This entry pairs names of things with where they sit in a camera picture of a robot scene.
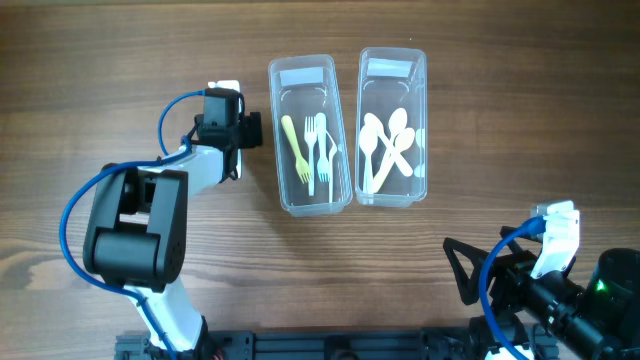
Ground left clear plastic container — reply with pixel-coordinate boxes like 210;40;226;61
269;54;352;217

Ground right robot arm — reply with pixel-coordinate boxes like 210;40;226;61
443;217;639;359

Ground white spoon angled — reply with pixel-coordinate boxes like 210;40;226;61
384;108;408;156

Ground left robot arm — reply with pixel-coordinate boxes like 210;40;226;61
70;80;263;359

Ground right blue cable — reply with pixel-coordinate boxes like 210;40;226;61
478;214;549;360

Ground yellow plastic spoon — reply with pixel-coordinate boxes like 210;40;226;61
372;128;415;193

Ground white spoon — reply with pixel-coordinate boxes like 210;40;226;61
359;125;377;194
364;113;400;162

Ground clear plastic container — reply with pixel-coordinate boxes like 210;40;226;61
355;47;428;208
269;54;352;217

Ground blue cable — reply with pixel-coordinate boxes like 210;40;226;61
478;214;549;360
58;89;206;360

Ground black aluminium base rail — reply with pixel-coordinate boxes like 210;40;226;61
113;326;560;360

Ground right clear plastic container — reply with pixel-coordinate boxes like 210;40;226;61
355;47;428;208

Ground left blue cable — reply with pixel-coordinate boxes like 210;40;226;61
58;89;206;360

